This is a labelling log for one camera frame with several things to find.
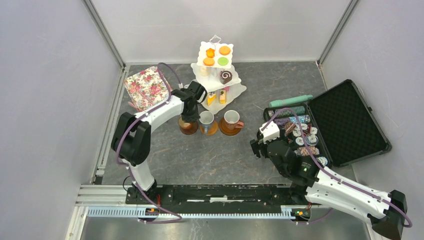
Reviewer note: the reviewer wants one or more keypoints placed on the dark brown wooden coaster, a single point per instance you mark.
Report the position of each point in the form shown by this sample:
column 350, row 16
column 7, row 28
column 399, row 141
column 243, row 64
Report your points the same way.
column 188, row 131

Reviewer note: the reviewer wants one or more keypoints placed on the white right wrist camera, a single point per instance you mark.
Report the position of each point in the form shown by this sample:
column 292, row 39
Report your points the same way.
column 269, row 131

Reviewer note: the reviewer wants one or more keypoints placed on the orange star pastry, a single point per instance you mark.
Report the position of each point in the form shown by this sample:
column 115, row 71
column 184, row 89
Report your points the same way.
column 210, row 53

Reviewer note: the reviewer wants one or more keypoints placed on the green round macaron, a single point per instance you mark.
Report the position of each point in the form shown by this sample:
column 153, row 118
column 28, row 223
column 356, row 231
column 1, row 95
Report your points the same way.
column 222, row 61

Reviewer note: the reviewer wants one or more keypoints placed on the cream round pastry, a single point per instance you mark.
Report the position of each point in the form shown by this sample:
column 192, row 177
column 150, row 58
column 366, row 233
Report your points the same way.
column 204, row 71

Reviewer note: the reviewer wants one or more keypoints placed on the teal cylindrical handle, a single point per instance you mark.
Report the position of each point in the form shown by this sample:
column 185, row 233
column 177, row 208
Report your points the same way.
column 290, row 101

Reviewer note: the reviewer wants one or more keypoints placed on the white three-tier dessert stand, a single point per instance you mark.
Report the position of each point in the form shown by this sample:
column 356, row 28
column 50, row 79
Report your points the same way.
column 212, row 83

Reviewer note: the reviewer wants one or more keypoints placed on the floral rectangular tray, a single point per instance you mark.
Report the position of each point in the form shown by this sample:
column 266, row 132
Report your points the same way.
column 151, row 84

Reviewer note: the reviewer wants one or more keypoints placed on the light blue chip stack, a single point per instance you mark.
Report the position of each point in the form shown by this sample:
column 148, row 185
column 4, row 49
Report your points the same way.
column 303, row 119

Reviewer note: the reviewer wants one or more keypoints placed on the purple chip stack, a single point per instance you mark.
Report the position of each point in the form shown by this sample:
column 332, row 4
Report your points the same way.
column 281, row 121

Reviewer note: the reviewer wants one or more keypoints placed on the blue yellow chip stack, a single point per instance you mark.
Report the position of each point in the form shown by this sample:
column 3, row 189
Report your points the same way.
column 280, row 113

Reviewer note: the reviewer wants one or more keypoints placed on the light orange wooden coaster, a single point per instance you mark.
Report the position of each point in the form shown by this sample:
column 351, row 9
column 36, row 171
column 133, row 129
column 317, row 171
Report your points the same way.
column 213, row 130

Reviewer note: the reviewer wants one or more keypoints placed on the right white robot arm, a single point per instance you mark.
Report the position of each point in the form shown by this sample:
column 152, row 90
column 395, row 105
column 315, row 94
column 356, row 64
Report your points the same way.
column 315, row 183

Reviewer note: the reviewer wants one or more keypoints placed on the orange yellow cake piece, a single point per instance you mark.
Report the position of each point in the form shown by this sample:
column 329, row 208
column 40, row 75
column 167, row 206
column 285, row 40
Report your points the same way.
column 223, row 97

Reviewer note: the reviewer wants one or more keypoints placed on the white mug pink handle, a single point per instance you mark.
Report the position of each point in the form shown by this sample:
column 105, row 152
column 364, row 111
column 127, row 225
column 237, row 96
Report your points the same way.
column 232, row 120

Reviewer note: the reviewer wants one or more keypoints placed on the yellow cake slice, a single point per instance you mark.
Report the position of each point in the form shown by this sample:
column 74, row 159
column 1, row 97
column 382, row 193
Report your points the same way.
column 210, row 98

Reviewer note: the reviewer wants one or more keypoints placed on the green chip stack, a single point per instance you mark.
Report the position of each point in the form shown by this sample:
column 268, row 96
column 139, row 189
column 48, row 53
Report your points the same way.
column 298, row 110

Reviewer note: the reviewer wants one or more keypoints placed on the pink brown chip stack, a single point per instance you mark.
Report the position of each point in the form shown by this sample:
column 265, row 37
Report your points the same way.
column 304, row 151

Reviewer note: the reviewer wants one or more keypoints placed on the loose white poker chips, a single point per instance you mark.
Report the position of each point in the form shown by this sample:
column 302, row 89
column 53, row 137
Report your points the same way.
column 307, row 131

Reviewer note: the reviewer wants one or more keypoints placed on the chocolate swirl roll cake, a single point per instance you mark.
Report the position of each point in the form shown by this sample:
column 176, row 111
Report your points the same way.
column 225, row 76

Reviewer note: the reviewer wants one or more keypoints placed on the pink-tipped metal tongs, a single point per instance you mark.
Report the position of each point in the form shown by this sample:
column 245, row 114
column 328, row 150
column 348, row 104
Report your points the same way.
column 139, row 101

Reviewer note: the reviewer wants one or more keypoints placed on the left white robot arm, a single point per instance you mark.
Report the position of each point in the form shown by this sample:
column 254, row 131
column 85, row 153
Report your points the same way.
column 132, row 137

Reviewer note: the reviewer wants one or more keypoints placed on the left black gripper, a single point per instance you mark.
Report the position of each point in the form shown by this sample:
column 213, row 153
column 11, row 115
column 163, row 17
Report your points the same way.
column 192, row 118

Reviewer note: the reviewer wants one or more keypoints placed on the black open carrying case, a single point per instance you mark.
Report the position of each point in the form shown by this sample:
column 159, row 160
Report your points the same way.
column 347, row 129

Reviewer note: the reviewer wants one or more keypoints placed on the large brown wooden saucer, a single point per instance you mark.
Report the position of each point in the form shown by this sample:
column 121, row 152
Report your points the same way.
column 229, row 132

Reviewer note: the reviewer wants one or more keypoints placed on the orange round macaron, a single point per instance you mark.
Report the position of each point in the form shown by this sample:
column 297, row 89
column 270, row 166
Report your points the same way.
column 208, row 61
column 225, row 50

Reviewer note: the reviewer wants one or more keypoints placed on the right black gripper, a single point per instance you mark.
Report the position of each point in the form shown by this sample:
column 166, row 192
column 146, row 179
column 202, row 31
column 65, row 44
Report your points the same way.
column 259, row 144

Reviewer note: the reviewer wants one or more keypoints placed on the orange mug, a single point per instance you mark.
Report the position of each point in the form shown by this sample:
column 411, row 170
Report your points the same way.
column 187, row 125

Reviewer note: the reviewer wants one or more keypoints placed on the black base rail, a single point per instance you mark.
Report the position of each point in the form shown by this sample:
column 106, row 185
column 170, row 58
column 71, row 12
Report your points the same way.
column 216, row 199

